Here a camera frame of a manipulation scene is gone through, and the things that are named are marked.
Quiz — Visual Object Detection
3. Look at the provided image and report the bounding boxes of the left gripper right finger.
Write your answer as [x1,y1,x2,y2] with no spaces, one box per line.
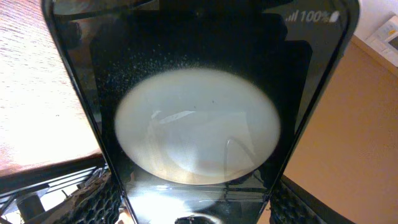
[269,176,354,224]

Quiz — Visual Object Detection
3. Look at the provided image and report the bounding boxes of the white wall device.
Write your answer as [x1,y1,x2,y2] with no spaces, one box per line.
[365,15,397,67]

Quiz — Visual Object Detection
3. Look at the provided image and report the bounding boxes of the black smartphone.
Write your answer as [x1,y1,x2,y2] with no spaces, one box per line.
[42,0,360,223]

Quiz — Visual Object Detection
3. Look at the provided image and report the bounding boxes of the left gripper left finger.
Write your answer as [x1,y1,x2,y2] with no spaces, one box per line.
[34,174,122,224]

